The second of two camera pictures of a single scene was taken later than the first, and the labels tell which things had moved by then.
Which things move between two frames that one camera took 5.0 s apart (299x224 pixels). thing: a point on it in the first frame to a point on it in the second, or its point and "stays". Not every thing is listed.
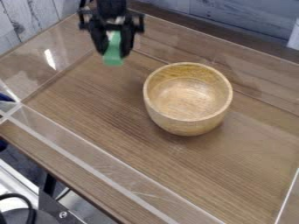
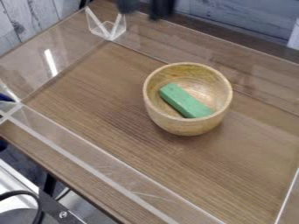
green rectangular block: x=112 y=58 to x=183 y=101
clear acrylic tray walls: x=190 y=129 stays
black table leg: x=49 y=185 stays
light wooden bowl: x=186 y=95 stays
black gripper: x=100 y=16 to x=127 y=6
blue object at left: x=4 y=97 stays
